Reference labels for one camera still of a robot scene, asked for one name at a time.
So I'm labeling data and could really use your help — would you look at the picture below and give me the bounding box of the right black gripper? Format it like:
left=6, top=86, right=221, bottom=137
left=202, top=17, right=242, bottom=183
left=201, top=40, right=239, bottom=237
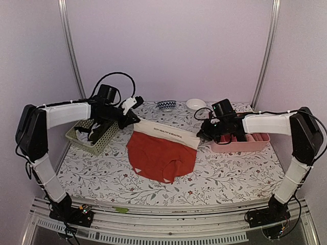
left=198, top=118, right=228, bottom=143

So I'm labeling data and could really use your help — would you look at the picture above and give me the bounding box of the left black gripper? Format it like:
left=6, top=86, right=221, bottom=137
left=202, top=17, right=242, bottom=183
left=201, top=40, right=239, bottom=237
left=104, top=104, right=141, bottom=130

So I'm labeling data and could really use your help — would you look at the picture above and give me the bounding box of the red cloth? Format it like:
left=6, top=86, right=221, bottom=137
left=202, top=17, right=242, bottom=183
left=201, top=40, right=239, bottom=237
left=127, top=119, right=200, bottom=184

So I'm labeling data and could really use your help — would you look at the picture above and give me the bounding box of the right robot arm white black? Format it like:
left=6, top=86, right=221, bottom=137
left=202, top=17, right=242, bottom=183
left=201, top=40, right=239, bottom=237
left=197, top=99, right=326, bottom=223

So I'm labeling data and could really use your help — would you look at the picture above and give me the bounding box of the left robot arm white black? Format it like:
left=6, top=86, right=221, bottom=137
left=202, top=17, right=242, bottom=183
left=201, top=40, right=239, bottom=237
left=15, top=71, right=144, bottom=222

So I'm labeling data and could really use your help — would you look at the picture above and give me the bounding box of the small white bowl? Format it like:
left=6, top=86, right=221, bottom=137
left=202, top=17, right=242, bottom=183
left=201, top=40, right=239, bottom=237
left=186, top=99, right=206, bottom=111

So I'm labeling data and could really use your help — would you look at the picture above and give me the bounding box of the blue white zigzag bowl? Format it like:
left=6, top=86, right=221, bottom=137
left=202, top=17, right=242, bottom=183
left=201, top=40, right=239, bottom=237
left=157, top=100, right=177, bottom=111

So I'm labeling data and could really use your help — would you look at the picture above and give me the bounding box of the pink divided organizer tray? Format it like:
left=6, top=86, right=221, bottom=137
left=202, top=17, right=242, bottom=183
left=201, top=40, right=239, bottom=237
left=211, top=112, right=271, bottom=153

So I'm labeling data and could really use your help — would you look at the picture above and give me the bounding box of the beige perforated plastic basket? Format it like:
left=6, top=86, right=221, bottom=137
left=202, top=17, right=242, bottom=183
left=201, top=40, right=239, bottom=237
left=65, top=119, right=119, bottom=156

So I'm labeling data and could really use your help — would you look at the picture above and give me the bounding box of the green tape piece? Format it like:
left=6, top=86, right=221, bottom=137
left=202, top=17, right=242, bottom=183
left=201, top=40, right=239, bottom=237
left=115, top=207, right=129, bottom=214

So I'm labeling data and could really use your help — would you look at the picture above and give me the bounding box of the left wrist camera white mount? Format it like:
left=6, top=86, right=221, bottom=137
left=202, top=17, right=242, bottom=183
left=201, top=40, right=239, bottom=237
left=121, top=96, right=144, bottom=115

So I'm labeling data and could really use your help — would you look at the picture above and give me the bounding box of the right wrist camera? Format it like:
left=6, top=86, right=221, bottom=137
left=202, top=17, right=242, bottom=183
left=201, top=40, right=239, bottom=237
left=208, top=111, right=219, bottom=125

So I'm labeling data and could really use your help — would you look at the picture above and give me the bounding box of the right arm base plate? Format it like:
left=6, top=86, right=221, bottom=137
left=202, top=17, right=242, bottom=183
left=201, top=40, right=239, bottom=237
left=244, top=208, right=291, bottom=228

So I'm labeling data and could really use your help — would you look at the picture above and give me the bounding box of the front aluminium rail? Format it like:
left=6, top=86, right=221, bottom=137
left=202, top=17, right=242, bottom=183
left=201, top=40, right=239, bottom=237
left=21, top=198, right=323, bottom=244

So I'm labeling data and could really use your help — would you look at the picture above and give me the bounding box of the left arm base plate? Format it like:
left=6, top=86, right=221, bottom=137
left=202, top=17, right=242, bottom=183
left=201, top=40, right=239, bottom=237
left=49, top=206, right=95, bottom=228

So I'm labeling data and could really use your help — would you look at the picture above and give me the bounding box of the left aluminium frame post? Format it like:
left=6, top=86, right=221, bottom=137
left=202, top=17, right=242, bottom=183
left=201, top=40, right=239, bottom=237
left=58, top=0, right=86, bottom=99

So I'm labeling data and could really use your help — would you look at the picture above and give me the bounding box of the aluminium frame post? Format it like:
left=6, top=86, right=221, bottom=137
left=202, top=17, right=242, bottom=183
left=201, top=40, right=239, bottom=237
left=58, top=0, right=86, bottom=99
left=251, top=0, right=281, bottom=109

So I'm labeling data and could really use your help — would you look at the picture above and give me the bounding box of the right aluminium frame post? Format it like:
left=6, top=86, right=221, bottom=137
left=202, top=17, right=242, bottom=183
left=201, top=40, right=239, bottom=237
left=251, top=0, right=281, bottom=109

